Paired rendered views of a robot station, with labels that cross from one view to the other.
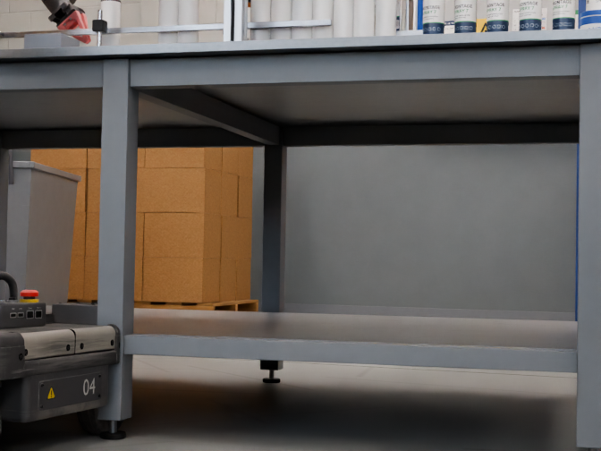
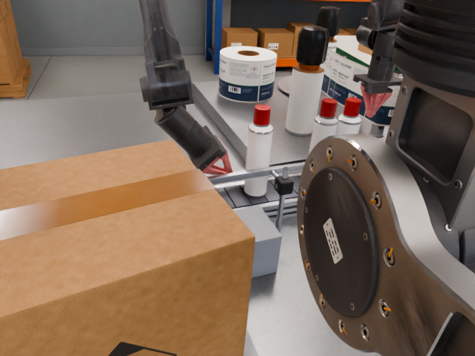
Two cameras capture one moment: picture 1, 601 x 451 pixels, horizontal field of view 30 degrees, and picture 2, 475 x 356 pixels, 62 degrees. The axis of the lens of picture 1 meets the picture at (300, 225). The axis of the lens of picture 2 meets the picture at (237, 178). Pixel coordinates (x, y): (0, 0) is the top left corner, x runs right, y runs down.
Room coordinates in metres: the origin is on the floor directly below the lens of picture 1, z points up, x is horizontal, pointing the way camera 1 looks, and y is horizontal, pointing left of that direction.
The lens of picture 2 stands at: (2.28, 0.99, 1.38)
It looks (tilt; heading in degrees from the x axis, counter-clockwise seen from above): 31 degrees down; 322
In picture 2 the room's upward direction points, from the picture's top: 4 degrees clockwise
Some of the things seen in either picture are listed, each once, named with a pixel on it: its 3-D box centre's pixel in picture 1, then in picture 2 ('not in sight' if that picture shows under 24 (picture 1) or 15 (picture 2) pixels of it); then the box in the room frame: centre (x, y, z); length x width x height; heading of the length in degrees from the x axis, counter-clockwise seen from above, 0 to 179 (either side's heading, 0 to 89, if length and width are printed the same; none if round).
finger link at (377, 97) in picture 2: not in sight; (377, 98); (2.83, 0.15, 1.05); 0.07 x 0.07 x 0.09; 75
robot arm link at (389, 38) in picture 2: not in sight; (386, 42); (2.83, 0.16, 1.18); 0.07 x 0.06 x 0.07; 158
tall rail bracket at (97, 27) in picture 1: (102, 45); (276, 196); (2.78, 0.50, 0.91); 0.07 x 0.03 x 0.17; 165
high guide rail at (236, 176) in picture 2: (123, 30); (287, 168); (2.80, 0.45, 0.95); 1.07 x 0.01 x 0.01; 75
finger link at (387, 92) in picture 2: not in sight; (369, 99); (2.83, 0.17, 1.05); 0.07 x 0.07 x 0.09; 75
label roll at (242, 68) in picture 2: not in sight; (247, 73); (3.40, 0.12, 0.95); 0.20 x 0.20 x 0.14
